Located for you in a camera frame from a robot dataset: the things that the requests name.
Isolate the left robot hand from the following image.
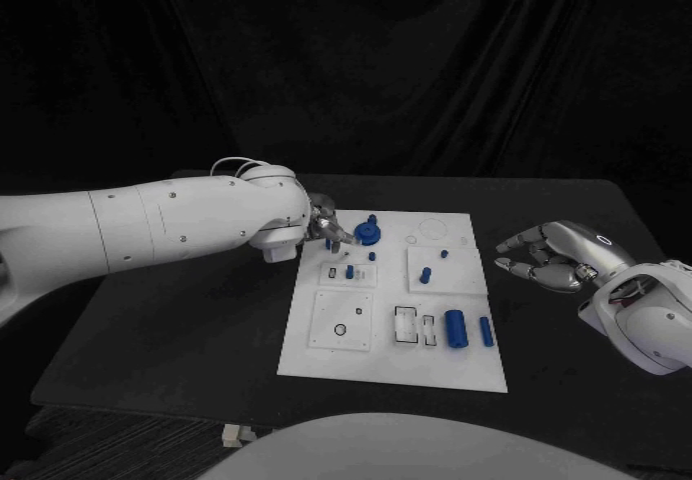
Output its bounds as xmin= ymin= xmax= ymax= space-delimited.
xmin=304 ymin=192 xmax=359 ymax=253

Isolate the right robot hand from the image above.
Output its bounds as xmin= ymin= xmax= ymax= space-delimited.
xmin=493 ymin=220 xmax=639 ymax=294

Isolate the thick blue cylinder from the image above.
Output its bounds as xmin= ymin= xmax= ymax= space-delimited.
xmin=443 ymin=309 xmax=471 ymax=349

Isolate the white task board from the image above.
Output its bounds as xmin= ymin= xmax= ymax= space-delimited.
xmin=275 ymin=208 xmax=510 ymax=394

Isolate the blue gear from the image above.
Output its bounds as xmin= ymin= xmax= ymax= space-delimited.
xmin=353 ymin=213 xmax=384 ymax=247

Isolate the small white block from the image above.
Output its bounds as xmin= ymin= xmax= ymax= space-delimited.
xmin=221 ymin=423 xmax=258 ymax=448

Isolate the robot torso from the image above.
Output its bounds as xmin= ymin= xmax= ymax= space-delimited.
xmin=196 ymin=412 xmax=643 ymax=480

